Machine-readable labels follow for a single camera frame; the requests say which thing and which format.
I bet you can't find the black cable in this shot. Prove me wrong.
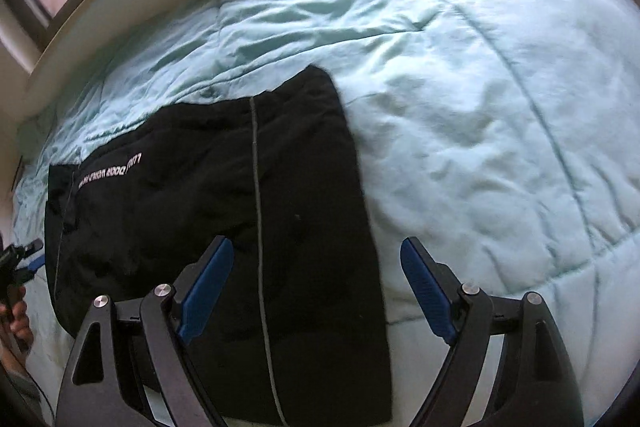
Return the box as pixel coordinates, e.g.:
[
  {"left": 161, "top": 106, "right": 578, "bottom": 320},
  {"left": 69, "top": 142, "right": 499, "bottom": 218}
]
[{"left": 0, "top": 345, "right": 57, "bottom": 423}]

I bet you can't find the black hooded jacket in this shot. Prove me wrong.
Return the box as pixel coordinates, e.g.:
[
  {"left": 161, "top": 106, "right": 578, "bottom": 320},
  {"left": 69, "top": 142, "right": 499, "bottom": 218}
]
[{"left": 44, "top": 66, "right": 392, "bottom": 426}]

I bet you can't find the light teal duvet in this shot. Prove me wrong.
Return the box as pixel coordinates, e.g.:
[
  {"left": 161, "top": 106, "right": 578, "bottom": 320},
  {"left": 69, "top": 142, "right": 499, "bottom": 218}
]
[{"left": 12, "top": 0, "right": 639, "bottom": 426}]

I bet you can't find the person's left hand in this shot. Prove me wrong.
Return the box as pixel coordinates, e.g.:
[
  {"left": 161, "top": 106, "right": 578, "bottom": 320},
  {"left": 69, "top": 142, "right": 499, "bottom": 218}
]
[{"left": 0, "top": 299, "right": 34, "bottom": 350}]

